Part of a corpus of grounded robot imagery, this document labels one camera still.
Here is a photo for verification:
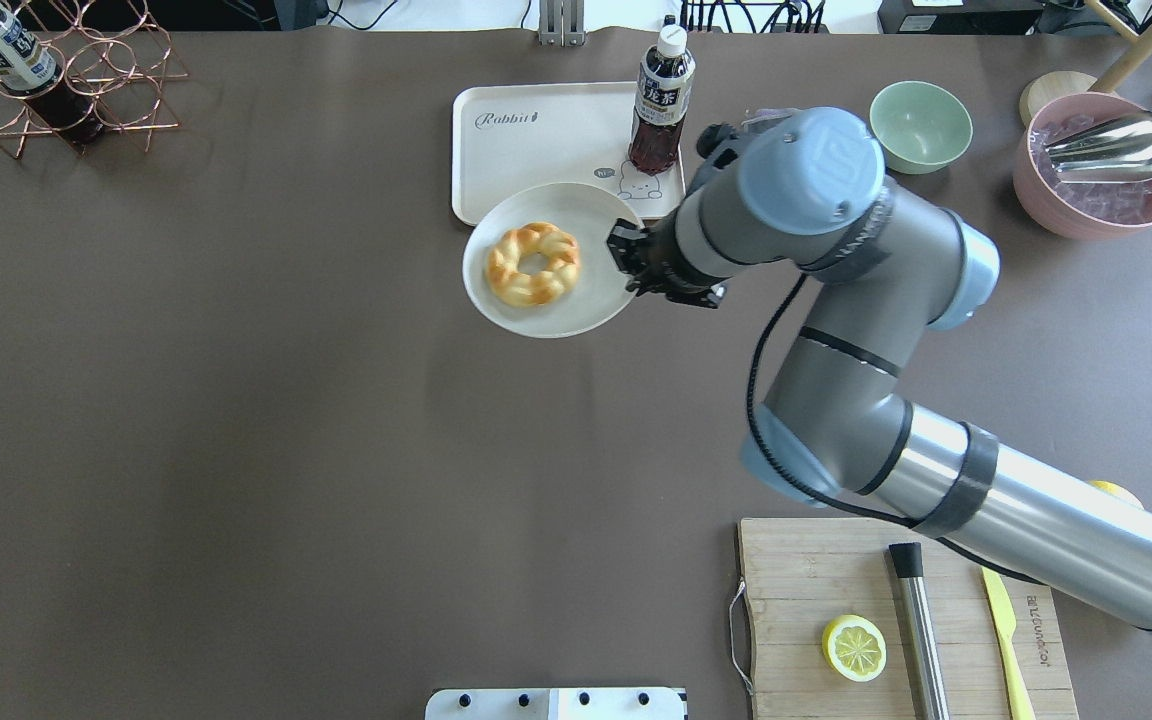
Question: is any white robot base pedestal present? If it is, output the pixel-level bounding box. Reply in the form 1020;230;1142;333
424;685;689;719

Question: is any half lemon slice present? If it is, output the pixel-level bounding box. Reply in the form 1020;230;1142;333
820;614;887;683

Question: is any tea bottle in rack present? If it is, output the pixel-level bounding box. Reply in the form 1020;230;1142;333
0;1;106;146

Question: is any mint green bowl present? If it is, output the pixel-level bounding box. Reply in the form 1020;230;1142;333
869;79;973;176

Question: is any yellow plastic knife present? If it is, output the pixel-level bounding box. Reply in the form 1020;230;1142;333
980;568;1037;720

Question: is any wooden cutting board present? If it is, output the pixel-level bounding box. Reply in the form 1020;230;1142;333
730;516;1081;720

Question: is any steel ice scoop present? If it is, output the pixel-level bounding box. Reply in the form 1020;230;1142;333
1044;111;1152;183

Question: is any cream rabbit tray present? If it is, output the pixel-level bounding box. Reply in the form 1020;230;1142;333
450;81;685;225

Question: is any pink bowl with ice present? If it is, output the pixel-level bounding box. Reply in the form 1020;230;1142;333
1011;92;1152;240

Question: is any dark tea bottle on tray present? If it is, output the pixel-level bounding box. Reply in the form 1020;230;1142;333
628;22;696;176

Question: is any white round plate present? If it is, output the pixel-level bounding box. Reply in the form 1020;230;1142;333
462;183;641;340

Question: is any wooden mug tree stand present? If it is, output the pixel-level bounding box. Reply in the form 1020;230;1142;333
1018;1;1152;126

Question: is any golden twisted donut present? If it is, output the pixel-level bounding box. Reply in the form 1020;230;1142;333
484;222;582;306

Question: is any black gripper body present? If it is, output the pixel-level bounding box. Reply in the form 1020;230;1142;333
605;220;726;309

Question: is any copper wire bottle rack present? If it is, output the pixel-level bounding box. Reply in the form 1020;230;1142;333
0;1;191;158

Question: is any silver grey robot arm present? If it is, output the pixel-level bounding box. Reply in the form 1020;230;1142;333
605;108;1152;635

